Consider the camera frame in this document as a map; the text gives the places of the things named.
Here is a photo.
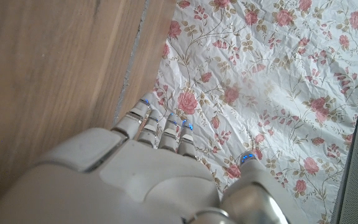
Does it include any floral backdrop cloth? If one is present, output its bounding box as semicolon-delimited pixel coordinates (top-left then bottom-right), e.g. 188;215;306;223
149;0;358;224

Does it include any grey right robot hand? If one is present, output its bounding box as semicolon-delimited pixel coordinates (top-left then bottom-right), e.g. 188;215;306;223
0;91;310;224

